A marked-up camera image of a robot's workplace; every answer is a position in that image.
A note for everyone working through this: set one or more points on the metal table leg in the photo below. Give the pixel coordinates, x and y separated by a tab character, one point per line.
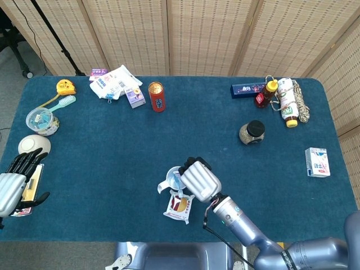
244	250

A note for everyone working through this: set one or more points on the clear tub with clips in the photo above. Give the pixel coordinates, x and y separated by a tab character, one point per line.
40	121

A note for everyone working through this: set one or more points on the beige bowl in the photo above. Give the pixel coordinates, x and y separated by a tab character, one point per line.
31	142

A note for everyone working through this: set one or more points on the white wipes pack blue print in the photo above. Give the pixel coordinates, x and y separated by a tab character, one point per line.
104	85

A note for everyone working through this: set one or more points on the mint green scrub brush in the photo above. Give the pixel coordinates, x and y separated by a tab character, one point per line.
66	100

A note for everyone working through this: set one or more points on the bamboo folding screen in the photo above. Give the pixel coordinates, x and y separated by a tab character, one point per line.
197	33

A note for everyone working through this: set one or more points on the small purple white box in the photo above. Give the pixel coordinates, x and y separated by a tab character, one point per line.
135	98

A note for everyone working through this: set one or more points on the razor in card pack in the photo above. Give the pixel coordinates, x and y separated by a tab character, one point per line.
35	180

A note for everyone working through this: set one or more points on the black wheeled chair base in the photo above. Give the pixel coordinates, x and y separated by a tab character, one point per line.
11	38

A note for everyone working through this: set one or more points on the red soda can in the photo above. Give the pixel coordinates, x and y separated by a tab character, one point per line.
157	98

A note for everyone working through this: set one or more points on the dark blue long box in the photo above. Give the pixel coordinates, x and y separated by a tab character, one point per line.
244	90

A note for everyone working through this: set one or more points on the snack packet with orange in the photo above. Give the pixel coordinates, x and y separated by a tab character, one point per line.
179	209

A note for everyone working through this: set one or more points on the white drink bottle yellow cap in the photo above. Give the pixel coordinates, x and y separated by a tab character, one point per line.
287	98

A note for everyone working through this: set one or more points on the purple white card pack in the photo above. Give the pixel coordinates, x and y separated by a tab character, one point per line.
97	72

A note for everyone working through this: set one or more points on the white plastic pouch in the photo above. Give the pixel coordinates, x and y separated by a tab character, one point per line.
123	77

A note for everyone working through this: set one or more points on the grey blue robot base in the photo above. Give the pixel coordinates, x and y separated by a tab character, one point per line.
174	256

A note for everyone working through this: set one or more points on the yellow tape measure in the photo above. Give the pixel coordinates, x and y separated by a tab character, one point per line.
65	87

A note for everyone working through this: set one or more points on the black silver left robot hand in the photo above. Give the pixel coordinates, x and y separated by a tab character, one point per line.
9	192

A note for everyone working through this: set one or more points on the small binder clip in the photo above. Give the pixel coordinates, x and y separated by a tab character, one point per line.
110	98

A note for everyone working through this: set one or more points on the blue felt table cover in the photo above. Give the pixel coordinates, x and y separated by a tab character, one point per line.
112	140

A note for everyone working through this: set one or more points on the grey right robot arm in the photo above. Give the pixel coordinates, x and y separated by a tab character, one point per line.
239	222

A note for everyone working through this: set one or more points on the black tripod stand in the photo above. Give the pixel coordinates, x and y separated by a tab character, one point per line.
53	36

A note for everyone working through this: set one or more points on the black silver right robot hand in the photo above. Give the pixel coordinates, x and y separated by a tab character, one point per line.
201	181

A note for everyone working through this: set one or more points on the honey bottle yellow cap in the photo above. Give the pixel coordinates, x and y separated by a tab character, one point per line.
265	95

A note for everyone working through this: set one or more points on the white blue milk carton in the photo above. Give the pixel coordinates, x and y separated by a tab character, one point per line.
316	161

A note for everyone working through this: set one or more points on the glass jar black lid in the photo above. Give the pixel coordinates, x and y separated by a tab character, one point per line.
253	132

